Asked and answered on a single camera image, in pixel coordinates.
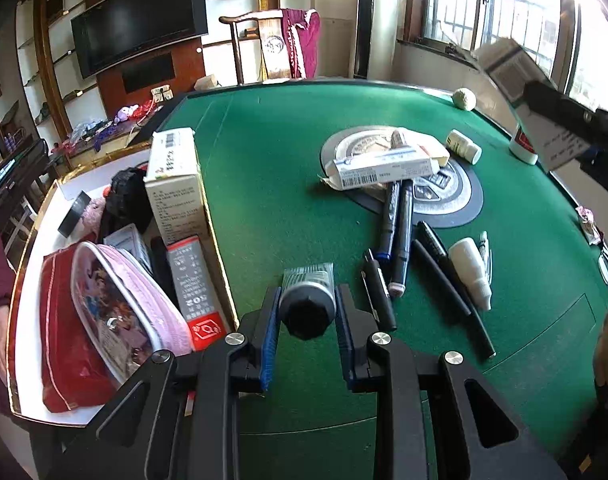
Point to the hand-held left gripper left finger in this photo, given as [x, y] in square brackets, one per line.
[269, 340]

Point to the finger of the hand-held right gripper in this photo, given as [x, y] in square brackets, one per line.
[559, 107]
[590, 157]

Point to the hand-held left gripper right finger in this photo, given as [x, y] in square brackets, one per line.
[346, 340]

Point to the grey tube black cap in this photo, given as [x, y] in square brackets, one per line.
[306, 310]

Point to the slim black pen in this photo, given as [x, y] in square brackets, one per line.
[381, 295]

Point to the white box grey panel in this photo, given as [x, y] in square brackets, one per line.
[514, 70]

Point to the white gold-rimmed cardboard box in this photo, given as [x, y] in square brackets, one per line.
[219, 270]

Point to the grey red box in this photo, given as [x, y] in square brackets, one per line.
[194, 290]

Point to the white pill bottle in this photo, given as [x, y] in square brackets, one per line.
[464, 146]

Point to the blue black marker pen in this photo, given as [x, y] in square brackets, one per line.
[388, 220]

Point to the black printed pen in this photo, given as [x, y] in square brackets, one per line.
[434, 245]

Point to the black rubber tube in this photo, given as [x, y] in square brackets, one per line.
[476, 332]

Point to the pink printed pencil case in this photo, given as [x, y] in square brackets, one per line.
[134, 305]

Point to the clear plastic pen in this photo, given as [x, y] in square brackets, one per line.
[484, 252]

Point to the white dropper bottle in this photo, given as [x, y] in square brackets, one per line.
[469, 265]

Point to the large white green medicine box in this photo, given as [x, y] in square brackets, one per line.
[176, 200]

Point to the small white barcode box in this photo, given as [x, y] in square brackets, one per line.
[129, 247]

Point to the long white blue box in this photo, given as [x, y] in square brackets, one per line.
[379, 172]

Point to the black fabric bundle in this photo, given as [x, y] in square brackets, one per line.
[129, 200]

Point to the red zip pouch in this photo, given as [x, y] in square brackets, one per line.
[64, 350]

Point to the pink fluffy plush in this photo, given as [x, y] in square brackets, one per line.
[93, 212]

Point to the black tape roll red label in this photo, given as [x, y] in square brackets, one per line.
[74, 212]

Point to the white liquor bottle red cap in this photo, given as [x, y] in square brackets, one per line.
[521, 147]

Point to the red white candy wrapper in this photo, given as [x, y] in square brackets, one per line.
[590, 225]

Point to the cream textured ball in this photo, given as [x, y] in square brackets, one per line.
[464, 99]

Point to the barred window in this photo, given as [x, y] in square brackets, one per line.
[524, 15]

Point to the round table control panel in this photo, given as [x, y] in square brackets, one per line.
[454, 200]

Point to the wooden television cabinet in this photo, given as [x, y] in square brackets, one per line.
[109, 145]

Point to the magenta fringed cloth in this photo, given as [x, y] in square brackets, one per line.
[304, 42]

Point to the cream tissue box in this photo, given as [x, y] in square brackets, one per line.
[206, 82]

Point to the wooden armchair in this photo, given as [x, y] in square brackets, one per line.
[254, 45]

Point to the black flat-screen television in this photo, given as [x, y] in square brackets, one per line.
[139, 20]

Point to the wall shelving unit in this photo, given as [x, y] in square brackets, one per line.
[44, 60]

